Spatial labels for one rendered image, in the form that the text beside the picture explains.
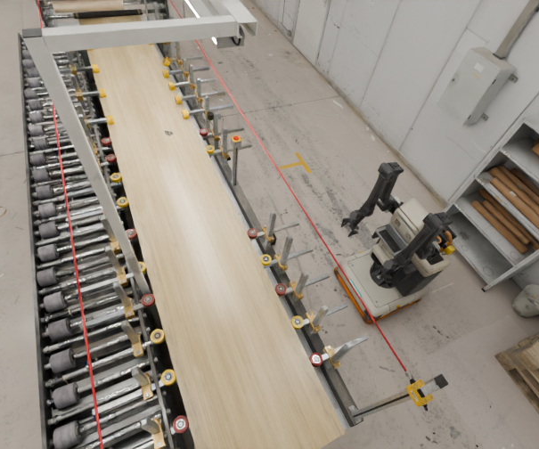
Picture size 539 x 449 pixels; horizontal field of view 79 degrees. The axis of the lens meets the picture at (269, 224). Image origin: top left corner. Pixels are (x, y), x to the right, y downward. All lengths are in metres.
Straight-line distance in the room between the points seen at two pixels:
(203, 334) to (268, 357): 0.42
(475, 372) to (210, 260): 2.60
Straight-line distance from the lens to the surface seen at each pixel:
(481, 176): 3.85
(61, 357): 2.36
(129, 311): 2.33
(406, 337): 3.51
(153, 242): 2.50
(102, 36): 1.23
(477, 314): 4.03
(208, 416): 2.06
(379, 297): 3.22
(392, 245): 2.57
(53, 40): 1.24
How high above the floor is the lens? 2.95
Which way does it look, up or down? 53 degrees down
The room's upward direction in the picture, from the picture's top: 11 degrees clockwise
